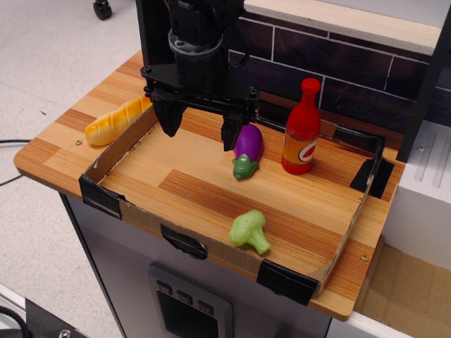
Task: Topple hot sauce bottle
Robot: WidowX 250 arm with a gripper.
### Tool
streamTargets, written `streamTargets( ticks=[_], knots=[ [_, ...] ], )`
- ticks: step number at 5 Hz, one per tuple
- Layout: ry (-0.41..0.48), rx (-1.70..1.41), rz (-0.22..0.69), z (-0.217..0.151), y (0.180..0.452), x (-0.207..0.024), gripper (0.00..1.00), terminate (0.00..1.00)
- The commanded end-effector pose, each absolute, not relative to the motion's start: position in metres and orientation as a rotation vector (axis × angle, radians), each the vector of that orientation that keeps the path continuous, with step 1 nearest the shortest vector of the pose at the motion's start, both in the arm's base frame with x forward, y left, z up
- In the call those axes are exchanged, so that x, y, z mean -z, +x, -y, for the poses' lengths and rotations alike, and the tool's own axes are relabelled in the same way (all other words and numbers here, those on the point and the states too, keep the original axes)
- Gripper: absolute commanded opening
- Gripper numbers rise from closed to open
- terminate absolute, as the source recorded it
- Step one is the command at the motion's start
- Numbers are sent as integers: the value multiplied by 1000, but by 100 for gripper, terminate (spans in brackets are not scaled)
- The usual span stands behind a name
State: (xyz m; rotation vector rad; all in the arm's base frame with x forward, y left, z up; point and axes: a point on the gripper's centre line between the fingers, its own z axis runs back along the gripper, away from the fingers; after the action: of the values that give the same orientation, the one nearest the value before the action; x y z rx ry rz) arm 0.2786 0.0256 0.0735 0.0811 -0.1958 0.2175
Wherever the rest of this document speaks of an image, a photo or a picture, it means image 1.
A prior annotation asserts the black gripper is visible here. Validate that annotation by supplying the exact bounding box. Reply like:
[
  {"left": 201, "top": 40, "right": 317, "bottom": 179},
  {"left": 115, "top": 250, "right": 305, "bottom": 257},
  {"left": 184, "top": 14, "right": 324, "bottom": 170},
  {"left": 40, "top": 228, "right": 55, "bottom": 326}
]
[{"left": 141, "top": 65, "right": 261, "bottom": 151}]

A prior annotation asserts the red hot sauce bottle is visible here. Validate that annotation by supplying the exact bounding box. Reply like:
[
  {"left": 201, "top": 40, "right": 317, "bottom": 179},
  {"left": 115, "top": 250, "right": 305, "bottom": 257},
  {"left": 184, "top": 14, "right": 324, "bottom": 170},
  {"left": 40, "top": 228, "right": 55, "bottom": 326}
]
[{"left": 282, "top": 77, "right": 321, "bottom": 175}]

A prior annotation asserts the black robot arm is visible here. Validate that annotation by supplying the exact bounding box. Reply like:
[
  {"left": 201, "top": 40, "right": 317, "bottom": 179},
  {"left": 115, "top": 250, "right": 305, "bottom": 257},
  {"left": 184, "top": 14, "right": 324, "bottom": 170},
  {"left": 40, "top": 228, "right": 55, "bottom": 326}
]
[{"left": 136, "top": 1, "right": 261, "bottom": 151}]

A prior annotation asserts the cardboard fence with black tape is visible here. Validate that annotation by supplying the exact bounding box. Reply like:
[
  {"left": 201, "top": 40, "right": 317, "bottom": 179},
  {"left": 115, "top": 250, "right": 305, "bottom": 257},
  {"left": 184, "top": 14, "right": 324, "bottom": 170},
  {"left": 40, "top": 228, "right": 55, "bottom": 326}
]
[{"left": 80, "top": 108, "right": 389, "bottom": 312}]

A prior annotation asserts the purple toy eggplant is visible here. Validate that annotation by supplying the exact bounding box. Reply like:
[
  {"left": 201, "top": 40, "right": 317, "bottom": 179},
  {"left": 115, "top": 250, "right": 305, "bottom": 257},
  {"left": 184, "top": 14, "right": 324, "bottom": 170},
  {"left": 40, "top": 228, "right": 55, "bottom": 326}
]
[{"left": 233, "top": 125, "right": 264, "bottom": 180}]

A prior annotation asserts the yellow toy baguette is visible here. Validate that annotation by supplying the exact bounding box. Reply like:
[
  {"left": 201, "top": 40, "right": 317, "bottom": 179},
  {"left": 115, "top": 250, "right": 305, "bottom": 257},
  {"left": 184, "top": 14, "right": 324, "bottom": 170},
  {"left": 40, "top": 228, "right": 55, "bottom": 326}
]
[{"left": 85, "top": 96, "right": 152, "bottom": 146}]

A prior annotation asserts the green toy broccoli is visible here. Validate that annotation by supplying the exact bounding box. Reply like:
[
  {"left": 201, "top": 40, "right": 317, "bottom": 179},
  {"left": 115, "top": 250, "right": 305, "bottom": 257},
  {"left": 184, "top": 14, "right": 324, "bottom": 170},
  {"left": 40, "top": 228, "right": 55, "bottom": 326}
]
[{"left": 229, "top": 210, "right": 271, "bottom": 255}]

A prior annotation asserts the black caster wheel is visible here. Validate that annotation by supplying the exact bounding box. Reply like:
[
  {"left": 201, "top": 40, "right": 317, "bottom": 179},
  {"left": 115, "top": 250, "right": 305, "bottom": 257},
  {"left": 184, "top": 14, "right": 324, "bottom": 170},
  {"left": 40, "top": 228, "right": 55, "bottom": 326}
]
[{"left": 93, "top": 0, "right": 112, "bottom": 20}]

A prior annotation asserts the grey toy oven panel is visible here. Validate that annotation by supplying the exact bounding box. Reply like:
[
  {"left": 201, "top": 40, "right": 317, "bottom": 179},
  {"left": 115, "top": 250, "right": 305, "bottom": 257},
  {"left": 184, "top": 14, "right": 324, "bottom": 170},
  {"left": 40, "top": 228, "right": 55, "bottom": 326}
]
[{"left": 148, "top": 264, "right": 234, "bottom": 338}]

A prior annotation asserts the white toy sink counter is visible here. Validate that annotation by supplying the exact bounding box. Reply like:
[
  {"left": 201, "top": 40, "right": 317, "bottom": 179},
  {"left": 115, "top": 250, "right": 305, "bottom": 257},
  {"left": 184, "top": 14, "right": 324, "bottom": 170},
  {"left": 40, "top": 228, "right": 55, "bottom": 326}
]
[{"left": 383, "top": 121, "right": 451, "bottom": 270}]

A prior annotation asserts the black cable on floor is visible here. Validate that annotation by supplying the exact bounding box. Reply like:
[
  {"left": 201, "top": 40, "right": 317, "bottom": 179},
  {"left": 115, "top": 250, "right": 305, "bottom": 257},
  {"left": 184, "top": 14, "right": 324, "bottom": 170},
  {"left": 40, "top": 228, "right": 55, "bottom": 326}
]
[{"left": 0, "top": 139, "right": 32, "bottom": 187}]

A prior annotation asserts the black vertical post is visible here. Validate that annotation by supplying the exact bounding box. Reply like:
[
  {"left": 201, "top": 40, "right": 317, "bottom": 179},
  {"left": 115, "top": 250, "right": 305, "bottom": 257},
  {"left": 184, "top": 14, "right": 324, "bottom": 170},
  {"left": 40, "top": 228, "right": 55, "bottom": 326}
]
[{"left": 396, "top": 9, "right": 450, "bottom": 163}]

